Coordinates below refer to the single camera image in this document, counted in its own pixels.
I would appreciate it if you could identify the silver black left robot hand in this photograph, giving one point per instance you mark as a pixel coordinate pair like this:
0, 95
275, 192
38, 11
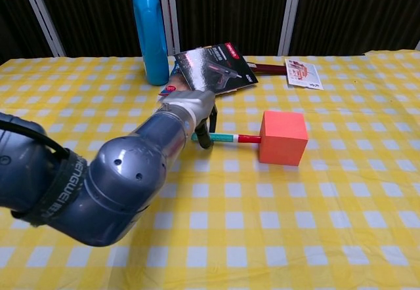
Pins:
193, 101

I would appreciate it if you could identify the white marker red cap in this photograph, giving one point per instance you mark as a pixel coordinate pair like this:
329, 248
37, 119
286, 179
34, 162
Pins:
226, 137

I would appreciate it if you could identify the orange cube block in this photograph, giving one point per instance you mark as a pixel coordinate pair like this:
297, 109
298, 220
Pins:
282, 142

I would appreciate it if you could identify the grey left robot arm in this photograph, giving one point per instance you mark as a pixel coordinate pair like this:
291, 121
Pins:
131, 168

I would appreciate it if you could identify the yellow checkered tablecloth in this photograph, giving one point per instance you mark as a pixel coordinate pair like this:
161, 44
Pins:
262, 221

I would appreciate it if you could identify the blue orange package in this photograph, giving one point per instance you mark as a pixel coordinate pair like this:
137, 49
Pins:
172, 85

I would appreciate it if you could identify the black glue gun package card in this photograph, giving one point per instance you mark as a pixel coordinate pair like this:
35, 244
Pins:
213, 68

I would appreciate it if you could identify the blue plastic bottle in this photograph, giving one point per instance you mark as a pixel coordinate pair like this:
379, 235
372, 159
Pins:
152, 40

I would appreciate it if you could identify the dark pleated curtain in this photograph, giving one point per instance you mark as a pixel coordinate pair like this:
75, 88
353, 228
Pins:
229, 8

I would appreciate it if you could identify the white printed package card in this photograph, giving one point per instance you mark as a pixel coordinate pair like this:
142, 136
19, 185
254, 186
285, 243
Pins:
303, 73

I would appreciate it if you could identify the white metal frame post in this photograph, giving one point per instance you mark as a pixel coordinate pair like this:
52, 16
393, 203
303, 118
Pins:
290, 14
42, 14
170, 14

